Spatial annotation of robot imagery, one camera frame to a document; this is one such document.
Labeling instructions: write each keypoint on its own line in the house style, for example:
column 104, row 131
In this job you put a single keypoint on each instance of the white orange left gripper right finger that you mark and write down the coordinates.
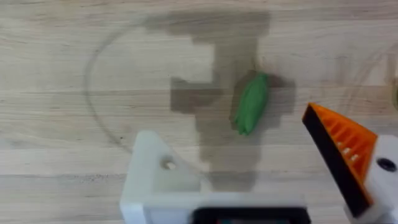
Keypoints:
column 351, row 155

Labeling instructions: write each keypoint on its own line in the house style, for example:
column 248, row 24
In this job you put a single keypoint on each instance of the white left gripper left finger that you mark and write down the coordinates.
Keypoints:
column 146, row 174

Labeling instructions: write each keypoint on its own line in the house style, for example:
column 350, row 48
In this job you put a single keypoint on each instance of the green toy vegetable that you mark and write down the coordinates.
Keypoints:
column 251, row 104

